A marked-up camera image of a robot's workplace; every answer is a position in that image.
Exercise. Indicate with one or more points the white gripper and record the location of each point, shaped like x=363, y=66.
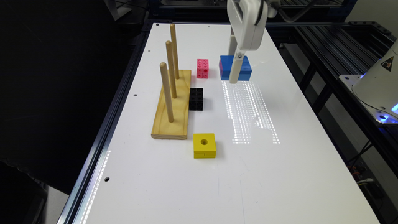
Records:
x=248, y=20

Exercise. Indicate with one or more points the blue block with hole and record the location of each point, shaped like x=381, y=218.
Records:
x=225, y=65

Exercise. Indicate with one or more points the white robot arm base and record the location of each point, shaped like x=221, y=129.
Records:
x=376, y=89

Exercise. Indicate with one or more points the pink interlocking cube block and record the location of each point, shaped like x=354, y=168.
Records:
x=202, y=68

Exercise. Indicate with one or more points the black interlocking cube block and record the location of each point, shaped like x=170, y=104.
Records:
x=196, y=99

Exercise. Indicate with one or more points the yellow block with hole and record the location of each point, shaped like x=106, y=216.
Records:
x=204, y=146

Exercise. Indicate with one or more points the rear wooden peg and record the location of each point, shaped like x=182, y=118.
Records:
x=174, y=49

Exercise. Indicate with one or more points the wooden peg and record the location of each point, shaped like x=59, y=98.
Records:
x=174, y=49
x=167, y=94
x=170, y=60

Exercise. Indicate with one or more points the middle wooden peg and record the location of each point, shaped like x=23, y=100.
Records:
x=170, y=60

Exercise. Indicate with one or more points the front wooden peg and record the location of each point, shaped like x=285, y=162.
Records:
x=167, y=94

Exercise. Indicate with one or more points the wooden peg board base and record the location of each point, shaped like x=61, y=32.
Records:
x=162, y=128

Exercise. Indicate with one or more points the black aluminium table frame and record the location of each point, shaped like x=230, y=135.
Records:
x=275, y=163

